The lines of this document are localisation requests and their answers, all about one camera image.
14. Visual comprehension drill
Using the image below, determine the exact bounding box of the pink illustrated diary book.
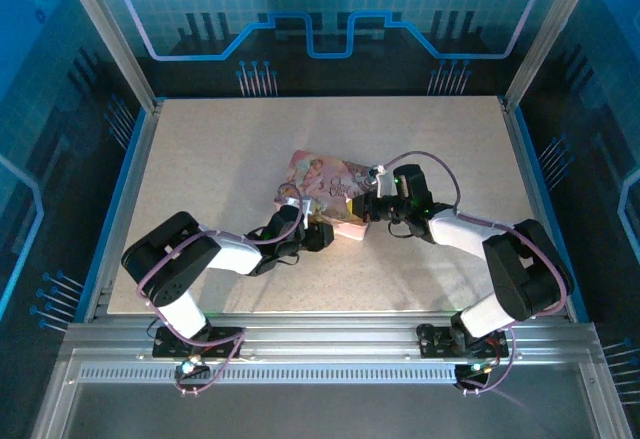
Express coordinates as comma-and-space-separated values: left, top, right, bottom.
276, 149, 376, 243

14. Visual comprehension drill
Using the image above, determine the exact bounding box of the small controller board with LED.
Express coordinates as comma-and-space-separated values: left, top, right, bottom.
173, 358, 211, 385
453, 361, 494, 390

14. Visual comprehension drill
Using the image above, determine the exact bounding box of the aluminium mounting rail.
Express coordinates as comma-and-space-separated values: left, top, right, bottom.
64, 311, 601, 363

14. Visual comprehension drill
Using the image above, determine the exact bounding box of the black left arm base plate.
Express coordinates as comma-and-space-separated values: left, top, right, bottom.
151, 326, 246, 360

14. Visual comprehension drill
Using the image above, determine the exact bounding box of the aluminium table side rail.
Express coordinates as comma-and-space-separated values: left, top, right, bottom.
82, 98, 166, 323
499, 97, 591, 323

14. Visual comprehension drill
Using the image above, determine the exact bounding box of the slotted grey cable duct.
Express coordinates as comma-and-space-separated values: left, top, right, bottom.
79, 364, 459, 385

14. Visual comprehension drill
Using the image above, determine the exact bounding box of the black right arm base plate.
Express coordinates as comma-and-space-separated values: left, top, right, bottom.
416, 322, 512, 360

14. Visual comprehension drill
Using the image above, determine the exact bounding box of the aluminium frame post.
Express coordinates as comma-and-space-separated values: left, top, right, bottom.
501, 0, 605, 113
53, 0, 166, 113

